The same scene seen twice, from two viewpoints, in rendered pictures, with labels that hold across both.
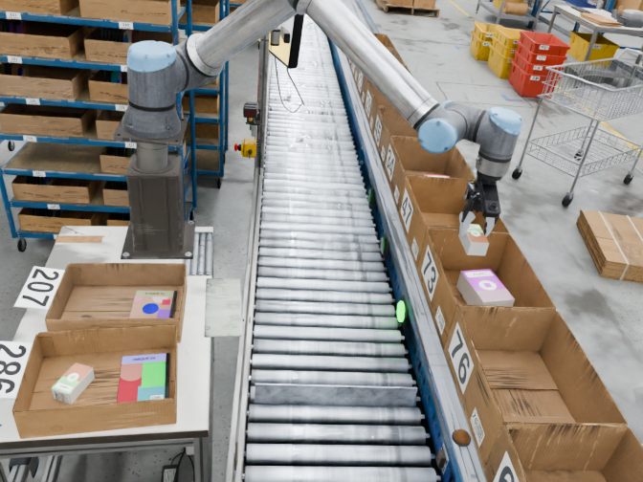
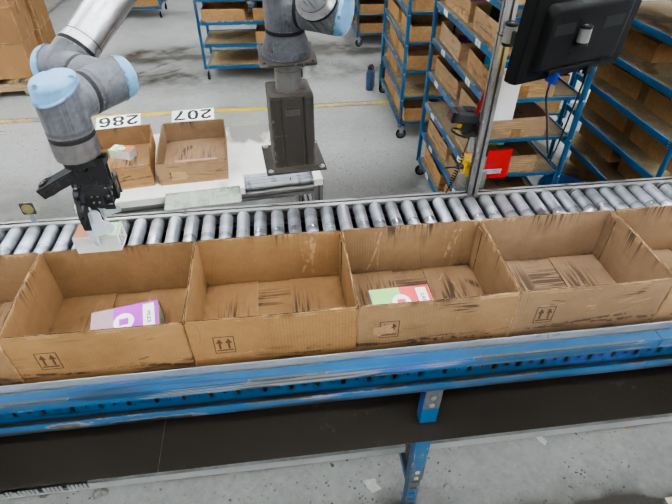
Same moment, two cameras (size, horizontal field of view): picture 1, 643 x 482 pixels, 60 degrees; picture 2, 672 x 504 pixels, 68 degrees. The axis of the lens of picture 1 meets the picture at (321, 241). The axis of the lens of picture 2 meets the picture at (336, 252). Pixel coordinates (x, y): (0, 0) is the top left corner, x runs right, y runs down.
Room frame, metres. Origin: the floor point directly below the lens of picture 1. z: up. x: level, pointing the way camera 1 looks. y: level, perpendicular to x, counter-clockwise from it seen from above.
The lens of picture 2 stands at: (1.97, -1.37, 1.88)
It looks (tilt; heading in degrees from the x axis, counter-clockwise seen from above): 40 degrees down; 90
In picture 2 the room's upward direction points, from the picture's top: straight up
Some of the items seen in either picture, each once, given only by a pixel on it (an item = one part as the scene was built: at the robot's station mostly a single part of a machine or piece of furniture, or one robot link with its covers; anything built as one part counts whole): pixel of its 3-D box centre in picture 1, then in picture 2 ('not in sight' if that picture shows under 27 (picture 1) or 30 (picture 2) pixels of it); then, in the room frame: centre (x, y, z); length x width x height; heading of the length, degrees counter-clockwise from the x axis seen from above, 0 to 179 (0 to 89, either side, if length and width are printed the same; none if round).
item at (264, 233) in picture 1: (319, 238); (333, 249); (1.96, 0.01, 0.72); 0.52 x 0.05 x 0.05; 97
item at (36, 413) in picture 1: (104, 377); (119, 157); (1.03, 0.54, 0.80); 0.38 x 0.28 x 0.10; 105
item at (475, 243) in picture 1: (473, 239); (100, 237); (1.41, -0.45, 1.14); 0.10 x 0.06 x 0.05; 7
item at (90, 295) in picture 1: (122, 301); (194, 150); (1.34, 0.61, 0.80); 0.38 x 0.28 x 0.10; 101
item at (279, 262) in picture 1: (321, 266); (279, 253); (1.76, -0.01, 0.72); 0.52 x 0.05 x 0.05; 97
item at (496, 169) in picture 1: (491, 164); (76, 146); (1.43, -0.44, 1.38); 0.10 x 0.09 x 0.05; 97
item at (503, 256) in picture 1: (479, 287); (115, 309); (1.42, -0.51, 0.96); 0.39 x 0.29 x 0.17; 7
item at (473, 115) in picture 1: (459, 121); (102, 83); (1.47, -0.34, 1.47); 0.12 x 0.12 x 0.09; 63
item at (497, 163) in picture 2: not in sight; (490, 164); (2.59, 0.39, 0.85); 0.16 x 0.01 x 0.13; 7
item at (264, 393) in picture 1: (336, 396); not in sight; (1.09, -0.09, 0.76); 0.46 x 0.01 x 0.09; 97
